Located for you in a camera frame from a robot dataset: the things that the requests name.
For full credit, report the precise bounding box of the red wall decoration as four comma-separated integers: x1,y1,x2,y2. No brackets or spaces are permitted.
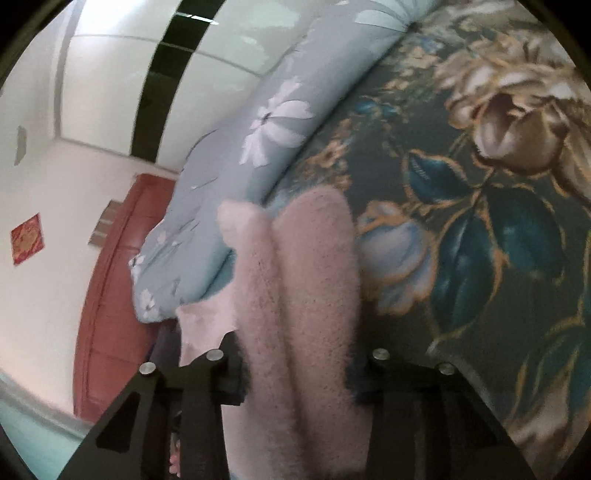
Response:
10,213,45,266

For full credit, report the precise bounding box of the red wooden headboard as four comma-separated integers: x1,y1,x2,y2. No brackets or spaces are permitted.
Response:
73,174,174,422

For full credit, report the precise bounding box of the pink fuzzy cartoon sweater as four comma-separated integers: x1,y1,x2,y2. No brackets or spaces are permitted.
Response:
176,186,372,479

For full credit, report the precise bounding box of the blue floral bed blanket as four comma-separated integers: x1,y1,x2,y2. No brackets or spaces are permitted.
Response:
263,1,590,479

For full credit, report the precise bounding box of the grey daisy quilt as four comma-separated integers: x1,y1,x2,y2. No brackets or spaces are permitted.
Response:
129,0,438,324

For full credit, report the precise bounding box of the white wardrobe with black stripe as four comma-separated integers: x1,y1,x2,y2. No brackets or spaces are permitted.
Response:
57,0,325,171

